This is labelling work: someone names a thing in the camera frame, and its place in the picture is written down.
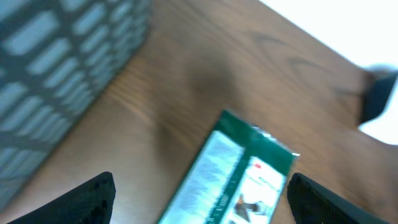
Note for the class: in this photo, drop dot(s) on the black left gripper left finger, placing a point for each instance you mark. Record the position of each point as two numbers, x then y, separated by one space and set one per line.
89 203

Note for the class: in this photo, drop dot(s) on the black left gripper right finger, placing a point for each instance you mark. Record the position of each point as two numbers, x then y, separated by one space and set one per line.
312 203

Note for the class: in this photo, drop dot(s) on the green white gloves packet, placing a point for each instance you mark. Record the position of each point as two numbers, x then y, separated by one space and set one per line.
237 176

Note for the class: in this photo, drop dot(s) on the white barcode scanner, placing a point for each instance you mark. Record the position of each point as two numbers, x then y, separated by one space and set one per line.
378 118

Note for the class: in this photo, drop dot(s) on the grey plastic mesh basket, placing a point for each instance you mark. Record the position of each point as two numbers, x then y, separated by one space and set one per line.
57 56

